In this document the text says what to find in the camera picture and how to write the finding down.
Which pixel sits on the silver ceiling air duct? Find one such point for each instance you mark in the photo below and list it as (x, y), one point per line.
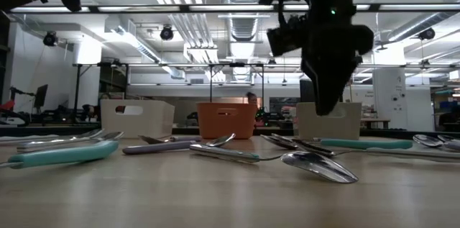
(420, 23)
(242, 28)

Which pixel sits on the person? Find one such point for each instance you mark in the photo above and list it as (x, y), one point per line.
(251, 98)

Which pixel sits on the orange plastic bin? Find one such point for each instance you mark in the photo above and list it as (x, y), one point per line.
(226, 127)

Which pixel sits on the small black background monitor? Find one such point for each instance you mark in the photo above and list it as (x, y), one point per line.
(40, 95)

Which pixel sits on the black overhead frame bar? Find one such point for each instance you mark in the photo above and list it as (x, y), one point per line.
(185, 8)

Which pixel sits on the wooden background desk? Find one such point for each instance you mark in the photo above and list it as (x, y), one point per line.
(375, 123)

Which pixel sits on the white plastic bin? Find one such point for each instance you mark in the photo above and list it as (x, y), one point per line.
(143, 123)

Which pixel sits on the large black background monitor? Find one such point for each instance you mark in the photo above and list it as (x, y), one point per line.
(305, 93)

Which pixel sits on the shelf with blue bins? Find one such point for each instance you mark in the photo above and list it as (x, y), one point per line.
(449, 105)

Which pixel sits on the red white background machine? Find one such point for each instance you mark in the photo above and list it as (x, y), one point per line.
(14, 120)

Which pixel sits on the grey plastic bin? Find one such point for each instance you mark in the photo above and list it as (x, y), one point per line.
(345, 127)

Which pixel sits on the black aluminium table frame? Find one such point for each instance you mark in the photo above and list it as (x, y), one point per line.
(43, 130)

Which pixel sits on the black ceiling spotlight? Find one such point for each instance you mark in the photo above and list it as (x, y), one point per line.
(50, 38)
(166, 33)
(426, 34)

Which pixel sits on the white building pillar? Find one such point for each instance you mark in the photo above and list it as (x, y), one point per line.
(390, 105)

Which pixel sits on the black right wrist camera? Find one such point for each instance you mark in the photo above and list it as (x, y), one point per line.
(284, 42)

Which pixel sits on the black background robot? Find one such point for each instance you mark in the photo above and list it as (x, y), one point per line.
(61, 113)
(88, 111)

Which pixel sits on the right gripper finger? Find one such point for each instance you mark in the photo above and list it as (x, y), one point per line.
(323, 87)
(348, 75)

